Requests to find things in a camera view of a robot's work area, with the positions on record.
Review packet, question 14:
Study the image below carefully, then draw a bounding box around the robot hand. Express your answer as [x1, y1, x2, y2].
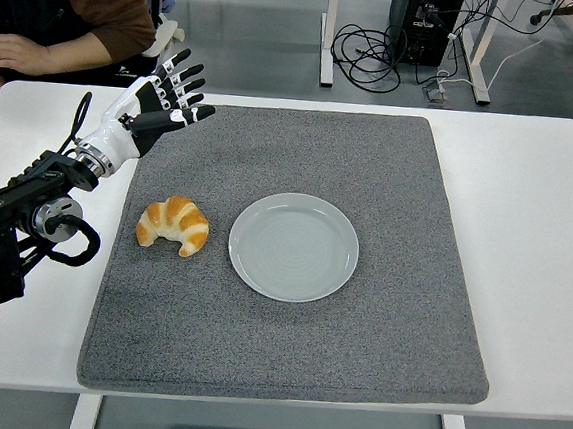
[74, 39, 221, 182]

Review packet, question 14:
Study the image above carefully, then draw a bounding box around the grey floor socket box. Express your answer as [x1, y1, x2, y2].
[421, 83, 453, 108]

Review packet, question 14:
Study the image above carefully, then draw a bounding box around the coiled black cable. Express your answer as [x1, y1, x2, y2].
[327, 20, 409, 96]

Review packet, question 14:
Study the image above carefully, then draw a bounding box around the round grey plate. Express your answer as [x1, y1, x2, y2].
[223, 187, 365, 309]

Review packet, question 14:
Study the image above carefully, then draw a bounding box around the white desk leg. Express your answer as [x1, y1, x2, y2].
[454, 0, 510, 108]
[315, 0, 342, 88]

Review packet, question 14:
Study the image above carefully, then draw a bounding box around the white chair armrest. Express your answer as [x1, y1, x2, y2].
[142, 16, 187, 61]

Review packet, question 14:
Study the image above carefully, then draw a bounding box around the white cable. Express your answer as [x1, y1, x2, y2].
[435, 26, 548, 97]

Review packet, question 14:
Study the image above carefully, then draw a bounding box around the golden croissant bread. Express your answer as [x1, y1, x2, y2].
[134, 192, 213, 260]

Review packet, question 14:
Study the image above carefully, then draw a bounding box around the grey fabric mat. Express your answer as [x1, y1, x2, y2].
[74, 88, 514, 424]

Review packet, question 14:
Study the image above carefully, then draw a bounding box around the black computer tower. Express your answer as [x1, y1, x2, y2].
[384, 0, 467, 70]

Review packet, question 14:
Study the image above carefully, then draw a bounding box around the person's left hand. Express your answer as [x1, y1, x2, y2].
[0, 32, 56, 78]

